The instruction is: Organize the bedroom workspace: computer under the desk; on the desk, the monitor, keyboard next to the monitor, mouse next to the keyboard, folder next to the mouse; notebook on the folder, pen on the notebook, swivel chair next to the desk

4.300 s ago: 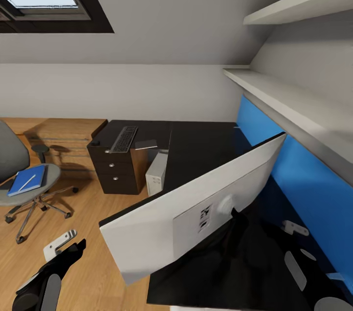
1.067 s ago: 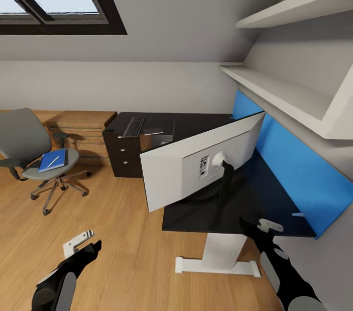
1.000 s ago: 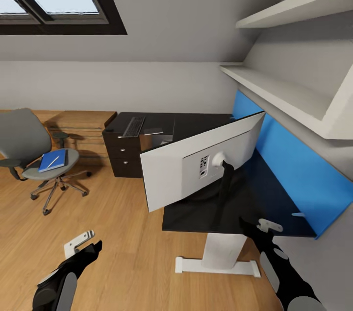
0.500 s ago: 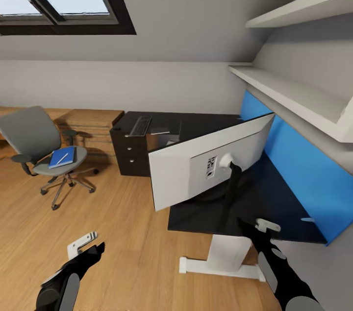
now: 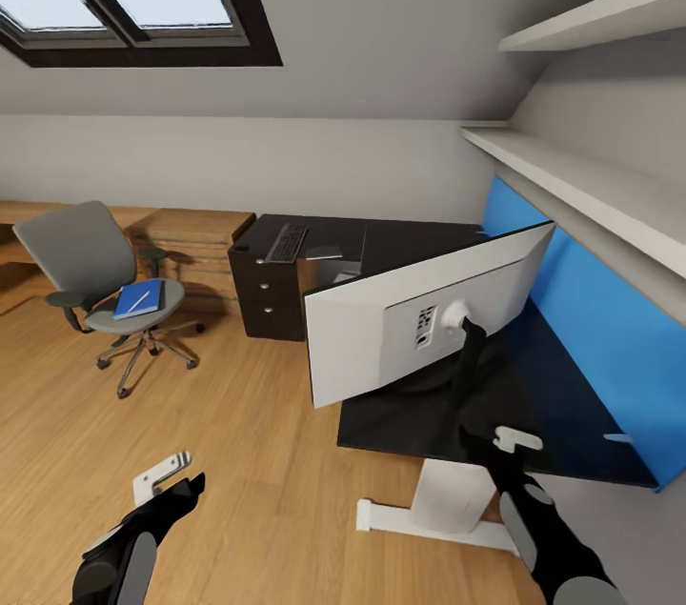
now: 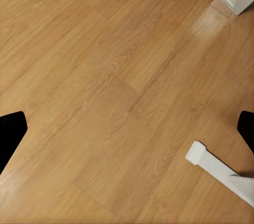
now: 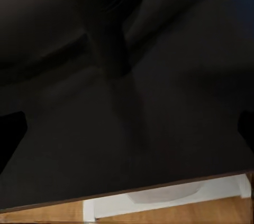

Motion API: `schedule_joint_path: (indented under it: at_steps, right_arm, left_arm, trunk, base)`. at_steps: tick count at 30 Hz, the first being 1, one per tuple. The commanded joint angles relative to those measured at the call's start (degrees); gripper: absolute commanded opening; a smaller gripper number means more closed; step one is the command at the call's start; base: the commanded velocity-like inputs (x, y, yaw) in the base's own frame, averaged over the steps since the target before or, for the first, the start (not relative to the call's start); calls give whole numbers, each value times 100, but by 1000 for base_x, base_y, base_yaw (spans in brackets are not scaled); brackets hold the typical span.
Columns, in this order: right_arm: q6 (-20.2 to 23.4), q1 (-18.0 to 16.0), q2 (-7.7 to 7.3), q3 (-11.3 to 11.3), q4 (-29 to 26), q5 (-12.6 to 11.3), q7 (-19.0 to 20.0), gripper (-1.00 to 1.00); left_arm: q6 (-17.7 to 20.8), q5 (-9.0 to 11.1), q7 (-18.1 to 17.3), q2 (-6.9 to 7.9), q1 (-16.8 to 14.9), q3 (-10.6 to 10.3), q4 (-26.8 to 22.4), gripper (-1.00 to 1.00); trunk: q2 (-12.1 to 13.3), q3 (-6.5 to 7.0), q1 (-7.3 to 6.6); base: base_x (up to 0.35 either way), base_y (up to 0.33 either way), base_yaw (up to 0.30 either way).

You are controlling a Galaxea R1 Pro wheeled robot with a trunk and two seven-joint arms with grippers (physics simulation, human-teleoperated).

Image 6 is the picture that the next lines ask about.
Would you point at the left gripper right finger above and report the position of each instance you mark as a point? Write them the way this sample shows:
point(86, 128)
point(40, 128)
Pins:
point(246, 127)

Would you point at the desk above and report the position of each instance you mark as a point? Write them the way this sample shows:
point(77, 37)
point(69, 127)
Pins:
point(242, 186)

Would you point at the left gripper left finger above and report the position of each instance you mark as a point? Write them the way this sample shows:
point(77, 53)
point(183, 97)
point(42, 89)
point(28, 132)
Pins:
point(12, 129)

